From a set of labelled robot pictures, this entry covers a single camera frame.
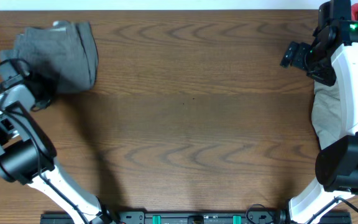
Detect beige shorts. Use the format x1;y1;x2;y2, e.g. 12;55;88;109
311;82;341;150

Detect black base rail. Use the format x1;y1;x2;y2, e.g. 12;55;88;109
40;208;352;224

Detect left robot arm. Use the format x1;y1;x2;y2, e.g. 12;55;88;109
0;75;119;223

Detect red cloth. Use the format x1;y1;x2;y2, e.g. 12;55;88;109
351;3;358;21

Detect grey shorts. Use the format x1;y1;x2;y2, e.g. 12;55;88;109
0;21;99;94

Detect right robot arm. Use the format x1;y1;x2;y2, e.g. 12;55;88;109
272;0;358;223

